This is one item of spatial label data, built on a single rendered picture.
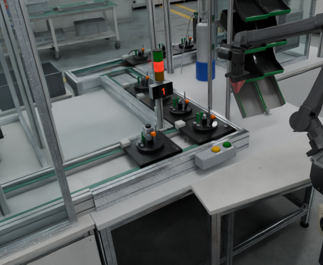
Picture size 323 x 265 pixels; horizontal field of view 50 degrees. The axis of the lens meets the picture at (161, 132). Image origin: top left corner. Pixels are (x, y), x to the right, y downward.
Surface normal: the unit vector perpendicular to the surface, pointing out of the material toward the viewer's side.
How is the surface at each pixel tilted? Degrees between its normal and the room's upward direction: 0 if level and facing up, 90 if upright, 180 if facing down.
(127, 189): 90
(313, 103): 52
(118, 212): 0
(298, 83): 90
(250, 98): 45
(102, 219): 0
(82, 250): 90
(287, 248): 0
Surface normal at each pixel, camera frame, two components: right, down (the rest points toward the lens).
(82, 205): 0.50, 0.40
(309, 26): -0.79, 0.03
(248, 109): 0.19, -0.29
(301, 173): -0.07, -0.86
